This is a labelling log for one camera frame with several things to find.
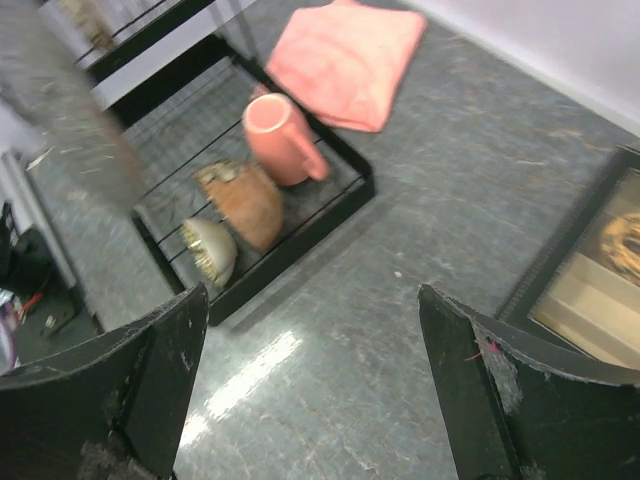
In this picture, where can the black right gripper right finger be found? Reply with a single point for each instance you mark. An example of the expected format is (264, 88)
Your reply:
(518, 407)

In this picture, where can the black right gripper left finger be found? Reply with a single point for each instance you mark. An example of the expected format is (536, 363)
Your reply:
(113, 407)

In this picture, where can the speckled ceramic plate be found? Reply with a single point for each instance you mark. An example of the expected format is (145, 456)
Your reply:
(89, 19)

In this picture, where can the black compartment display box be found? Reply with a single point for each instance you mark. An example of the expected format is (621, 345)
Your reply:
(582, 289)

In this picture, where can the small white patterned bowl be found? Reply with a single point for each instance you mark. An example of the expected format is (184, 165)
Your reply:
(213, 248)

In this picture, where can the brown floral bowl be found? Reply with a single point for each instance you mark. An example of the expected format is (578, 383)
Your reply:
(246, 198)

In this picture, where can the pink ceramic mug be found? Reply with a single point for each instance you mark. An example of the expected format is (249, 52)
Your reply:
(280, 139)

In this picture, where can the pink folded cloth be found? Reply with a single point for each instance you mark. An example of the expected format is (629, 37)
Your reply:
(344, 61)

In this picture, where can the black wire dish rack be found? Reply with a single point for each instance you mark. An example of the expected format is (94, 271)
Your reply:
(209, 213)

